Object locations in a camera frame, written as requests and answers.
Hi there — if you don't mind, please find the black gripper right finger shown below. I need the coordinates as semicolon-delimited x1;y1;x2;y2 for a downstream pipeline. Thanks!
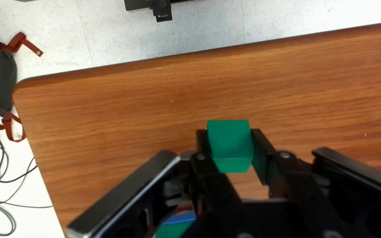
247;126;333;238

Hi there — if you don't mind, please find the orange black clamp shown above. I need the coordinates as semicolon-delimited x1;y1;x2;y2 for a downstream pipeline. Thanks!
152;0;175;23

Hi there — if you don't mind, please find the green triangular block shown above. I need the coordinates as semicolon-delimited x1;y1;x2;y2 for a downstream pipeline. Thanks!
206;118;255;174

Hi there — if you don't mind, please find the green cylindrical block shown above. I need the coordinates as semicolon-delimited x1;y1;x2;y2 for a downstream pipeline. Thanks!
155;220;196;238

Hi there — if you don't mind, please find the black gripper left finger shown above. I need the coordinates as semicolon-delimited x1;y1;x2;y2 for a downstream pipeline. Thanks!
189;128;249;238

